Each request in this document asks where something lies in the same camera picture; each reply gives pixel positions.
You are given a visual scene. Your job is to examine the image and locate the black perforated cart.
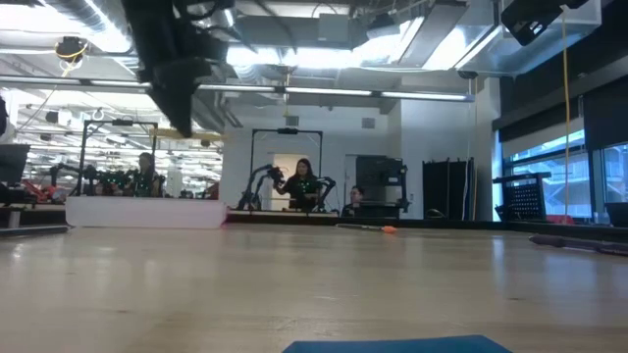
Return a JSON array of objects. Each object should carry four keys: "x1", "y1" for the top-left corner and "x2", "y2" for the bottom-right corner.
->
[{"x1": 493, "y1": 171, "x2": 552, "y2": 223}]

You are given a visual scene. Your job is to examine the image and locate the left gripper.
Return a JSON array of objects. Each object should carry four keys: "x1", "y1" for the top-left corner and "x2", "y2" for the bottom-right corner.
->
[{"x1": 121, "y1": 0, "x2": 235, "y2": 138}]

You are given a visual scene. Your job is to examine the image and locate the dark purple pen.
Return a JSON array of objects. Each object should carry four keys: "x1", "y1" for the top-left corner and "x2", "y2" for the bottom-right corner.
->
[{"x1": 528, "y1": 233, "x2": 628, "y2": 257}]

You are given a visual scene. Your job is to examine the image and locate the black monitor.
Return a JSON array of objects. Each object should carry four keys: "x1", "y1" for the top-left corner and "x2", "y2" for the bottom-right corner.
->
[{"x1": 0, "y1": 143, "x2": 31, "y2": 187}]

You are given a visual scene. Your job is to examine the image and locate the red object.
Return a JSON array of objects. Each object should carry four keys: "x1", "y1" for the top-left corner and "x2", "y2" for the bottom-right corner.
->
[{"x1": 22, "y1": 178, "x2": 65, "y2": 203}]

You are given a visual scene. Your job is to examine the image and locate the black equipment cabinet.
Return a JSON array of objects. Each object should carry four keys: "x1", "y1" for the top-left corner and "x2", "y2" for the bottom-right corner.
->
[{"x1": 355, "y1": 155, "x2": 410, "y2": 220}]

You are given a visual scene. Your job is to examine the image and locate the black bin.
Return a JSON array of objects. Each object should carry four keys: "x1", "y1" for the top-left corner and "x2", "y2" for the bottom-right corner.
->
[{"x1": 603, "y1": 201, "x2": 628, "y2": 227}]

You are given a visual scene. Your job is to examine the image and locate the silver ventilation duct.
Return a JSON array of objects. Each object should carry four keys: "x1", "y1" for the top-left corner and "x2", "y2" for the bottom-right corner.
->
[{"x1": 392, "y1": 0, "x2": 602, "y2": 77}]

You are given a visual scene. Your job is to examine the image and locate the black station frame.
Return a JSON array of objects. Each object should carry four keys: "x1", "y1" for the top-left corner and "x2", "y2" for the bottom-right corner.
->
[
  {"x1": 76, "y1": 119, "x2": 159, "y2": 197},
  {"x1": 249, "y1": 127, "x2": 324, "y2": 212}
]

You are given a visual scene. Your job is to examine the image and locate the grey pencil pink eraser cap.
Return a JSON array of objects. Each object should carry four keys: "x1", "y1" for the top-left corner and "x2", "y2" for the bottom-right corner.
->
[{"x1": 336, "y1": 224, "x2": 397, "y2": 234}]

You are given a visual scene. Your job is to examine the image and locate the black folding panel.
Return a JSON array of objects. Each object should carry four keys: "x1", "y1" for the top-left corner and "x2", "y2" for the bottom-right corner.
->
[{"x1": 422, "y1": 157, "x2": 476, "y2": 222}]

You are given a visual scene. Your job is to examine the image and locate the blue eraser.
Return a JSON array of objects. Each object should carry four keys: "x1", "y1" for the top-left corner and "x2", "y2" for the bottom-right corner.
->
[{"x1": 282, "y1": 334, "x2": 514, "y2": 353}]

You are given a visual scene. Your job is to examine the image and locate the window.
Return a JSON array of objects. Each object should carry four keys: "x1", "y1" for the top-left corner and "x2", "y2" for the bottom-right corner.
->
[{"x1": 504, "y1": 129, "x2": 628, "y2": 220}]

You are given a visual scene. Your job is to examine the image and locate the person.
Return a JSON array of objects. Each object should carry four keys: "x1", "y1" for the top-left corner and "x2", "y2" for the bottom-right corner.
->
[
  {"x1": 131, "y1": 151, "x2": 164, "y2": 198},
  {"x1": 341, "y1": 185, "x2": 367, "y2": 219},
  {"x1": 273, "y1": 157, "x2": 320, "y2": 212}
]

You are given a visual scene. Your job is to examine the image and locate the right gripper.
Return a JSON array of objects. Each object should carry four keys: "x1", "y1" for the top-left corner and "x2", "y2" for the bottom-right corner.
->
[{"x1": 499, "y1": 0, "x2": 590, "y2": 48}]

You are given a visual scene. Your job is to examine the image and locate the clear pencil box pink lid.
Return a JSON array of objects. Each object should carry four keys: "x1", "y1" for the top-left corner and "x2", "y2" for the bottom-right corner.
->
[{"x1": 65, "y1": 195, "x2": 228, "y2": 230}]

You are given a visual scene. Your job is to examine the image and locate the long yellow cable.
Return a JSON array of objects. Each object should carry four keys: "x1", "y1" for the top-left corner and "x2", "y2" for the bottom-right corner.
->
[{"x1": 560, "y1": 9, "x2": 574, "y2": 225}]

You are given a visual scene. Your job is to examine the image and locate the yellow black cable reel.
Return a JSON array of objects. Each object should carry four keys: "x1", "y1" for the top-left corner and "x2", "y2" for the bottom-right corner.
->
[{"x1": 54, "y1": 36, "x2": 89, "y2": 77}]

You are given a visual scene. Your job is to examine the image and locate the long ceiling light bar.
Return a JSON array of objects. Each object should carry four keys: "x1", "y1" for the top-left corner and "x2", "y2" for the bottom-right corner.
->
[{"x1": 0, "y1": 76, "x2": 476, "y2": 103}]

